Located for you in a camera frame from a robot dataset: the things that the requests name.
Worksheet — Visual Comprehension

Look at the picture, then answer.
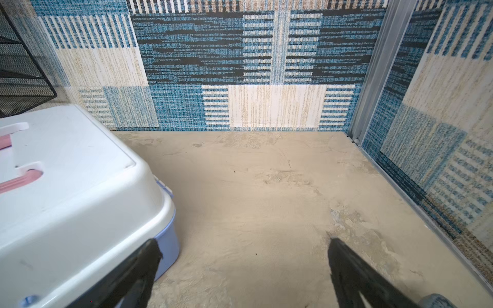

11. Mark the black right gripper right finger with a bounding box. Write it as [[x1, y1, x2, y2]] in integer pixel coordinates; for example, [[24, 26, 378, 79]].
[[327, 237, 418, 307]]

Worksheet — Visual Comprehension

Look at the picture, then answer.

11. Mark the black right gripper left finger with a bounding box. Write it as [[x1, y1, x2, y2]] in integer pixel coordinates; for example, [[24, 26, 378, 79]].
[[68, 239, 163, 307]]

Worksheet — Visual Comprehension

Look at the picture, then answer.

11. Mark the blue white plastic toolbox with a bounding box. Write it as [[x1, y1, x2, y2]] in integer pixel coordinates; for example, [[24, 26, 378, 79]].
[[1, 105, 180, 307]]

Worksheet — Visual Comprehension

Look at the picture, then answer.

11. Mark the black mesh shelf rack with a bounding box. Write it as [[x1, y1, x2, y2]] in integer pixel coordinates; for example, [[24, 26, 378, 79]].
[[1, 8, 57, 118]]

